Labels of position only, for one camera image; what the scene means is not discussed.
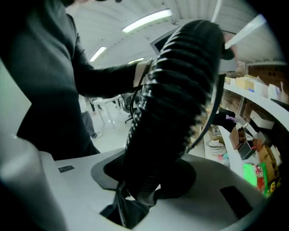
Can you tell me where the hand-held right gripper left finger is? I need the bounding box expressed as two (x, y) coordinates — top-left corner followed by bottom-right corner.
(54, 148), (126, 229)

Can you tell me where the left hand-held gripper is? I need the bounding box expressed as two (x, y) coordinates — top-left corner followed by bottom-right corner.
(150, 31), (238, 74)

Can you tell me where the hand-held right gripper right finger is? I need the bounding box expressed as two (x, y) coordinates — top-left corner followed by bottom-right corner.
(140, 154), (269, 230)

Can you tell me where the black vacuum hose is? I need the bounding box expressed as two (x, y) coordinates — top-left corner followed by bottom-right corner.
(125, 19), (226, 206)

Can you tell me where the person's left forearm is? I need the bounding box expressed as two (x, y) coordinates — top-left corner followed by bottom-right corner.
(74, 59), (151, 100)

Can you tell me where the white metal shelving unit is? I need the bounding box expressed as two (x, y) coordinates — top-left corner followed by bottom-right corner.
(203, 13), (289, 203)

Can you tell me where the green packet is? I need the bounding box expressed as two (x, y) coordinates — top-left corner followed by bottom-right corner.
(242, 162), (269, 197)

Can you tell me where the bunch of sunflowers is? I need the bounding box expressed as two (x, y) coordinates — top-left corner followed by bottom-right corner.
(267, 179), (282, 196)

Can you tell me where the white rectangular desk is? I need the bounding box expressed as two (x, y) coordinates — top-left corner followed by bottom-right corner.
(93, 94), (124, 129)

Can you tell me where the ceiling strip light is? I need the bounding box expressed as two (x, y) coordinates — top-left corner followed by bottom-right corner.
(121, 9), (173, 33)
(89, 46), (107, 62)

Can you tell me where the person's black top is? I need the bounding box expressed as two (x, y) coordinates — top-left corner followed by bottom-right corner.
(0, 0), (101, 161)

